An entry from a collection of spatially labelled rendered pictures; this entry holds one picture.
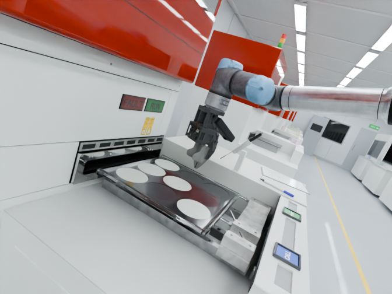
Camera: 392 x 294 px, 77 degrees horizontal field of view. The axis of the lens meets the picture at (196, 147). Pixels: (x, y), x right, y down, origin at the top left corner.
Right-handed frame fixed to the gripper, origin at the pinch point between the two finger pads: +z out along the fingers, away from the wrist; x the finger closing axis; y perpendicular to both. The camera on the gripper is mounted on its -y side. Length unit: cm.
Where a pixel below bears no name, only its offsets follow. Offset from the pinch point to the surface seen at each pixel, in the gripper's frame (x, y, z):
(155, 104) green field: -21.4, 11.3, -13.4
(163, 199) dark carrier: 10.0, 16.8, 7.4
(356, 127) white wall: -427, -1258, -105
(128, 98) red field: -13.6, 25.0, -13.8
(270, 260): 41.2, 11.1, 1.3
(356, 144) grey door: -396, -1272, -29
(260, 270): 42.7, 16.1, 1.3
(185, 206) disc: 13.8, 11.7, 7.3
